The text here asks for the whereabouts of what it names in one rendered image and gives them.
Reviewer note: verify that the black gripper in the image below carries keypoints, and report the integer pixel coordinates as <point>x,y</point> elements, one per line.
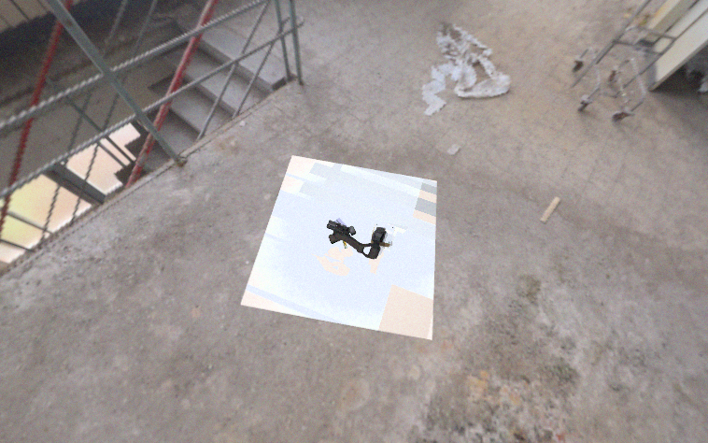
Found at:
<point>334,240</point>

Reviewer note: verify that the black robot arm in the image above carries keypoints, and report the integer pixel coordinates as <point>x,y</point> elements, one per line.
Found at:
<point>340,231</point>

